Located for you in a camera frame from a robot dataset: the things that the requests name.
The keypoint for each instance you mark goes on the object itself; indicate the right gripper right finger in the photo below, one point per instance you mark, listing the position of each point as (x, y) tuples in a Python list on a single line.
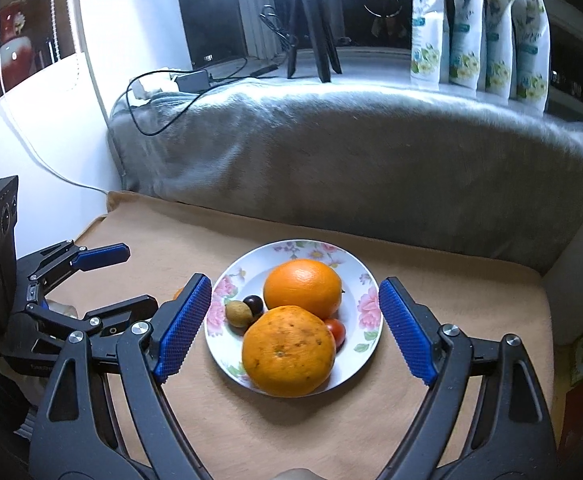
[(510, 435)]

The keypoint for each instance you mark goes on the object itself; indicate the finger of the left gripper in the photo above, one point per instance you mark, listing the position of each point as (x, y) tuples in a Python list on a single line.
[(58, 262), (109, 320)]

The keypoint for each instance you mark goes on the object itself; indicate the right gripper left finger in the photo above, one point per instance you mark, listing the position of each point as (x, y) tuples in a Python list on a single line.
[(76, 432)]

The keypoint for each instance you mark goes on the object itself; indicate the brown longan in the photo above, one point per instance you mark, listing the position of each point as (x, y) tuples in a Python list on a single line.
[(238, 314)]

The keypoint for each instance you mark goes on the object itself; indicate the dark plum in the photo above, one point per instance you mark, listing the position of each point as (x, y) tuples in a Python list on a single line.
[(255, 304)]

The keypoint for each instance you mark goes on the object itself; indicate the large spotted orange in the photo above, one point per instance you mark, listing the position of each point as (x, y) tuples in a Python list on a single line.
[(288, 352)]

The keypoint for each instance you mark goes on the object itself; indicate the red tomato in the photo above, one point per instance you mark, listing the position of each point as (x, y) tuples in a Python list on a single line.
[(338, 331)]

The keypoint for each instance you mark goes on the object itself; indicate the small mandarin orange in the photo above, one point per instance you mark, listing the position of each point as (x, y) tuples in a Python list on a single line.
[(177, 293)]

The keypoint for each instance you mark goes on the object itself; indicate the beige blanket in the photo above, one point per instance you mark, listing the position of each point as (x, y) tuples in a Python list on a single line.
[(349, 432)]

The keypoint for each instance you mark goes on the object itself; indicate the smooth orange on plate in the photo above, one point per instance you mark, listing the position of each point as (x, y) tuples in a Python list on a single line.
[(305, 283)]

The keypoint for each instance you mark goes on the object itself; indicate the floral white plate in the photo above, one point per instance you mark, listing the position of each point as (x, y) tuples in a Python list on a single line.
[(359, 310)]

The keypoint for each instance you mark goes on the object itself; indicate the power adapter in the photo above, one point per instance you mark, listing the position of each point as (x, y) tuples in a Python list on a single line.
[(193, 82)]

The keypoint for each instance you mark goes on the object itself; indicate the grey cushion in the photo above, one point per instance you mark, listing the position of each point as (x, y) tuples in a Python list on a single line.
[(407, 165)]

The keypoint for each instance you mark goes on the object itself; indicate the black tripod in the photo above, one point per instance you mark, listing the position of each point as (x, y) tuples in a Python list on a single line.
[(321, 38)]

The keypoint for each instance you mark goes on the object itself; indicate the refill pouch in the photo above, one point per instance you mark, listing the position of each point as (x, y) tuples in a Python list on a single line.
[(427, 39), (466, 38), (499, 47), (533, 50)]

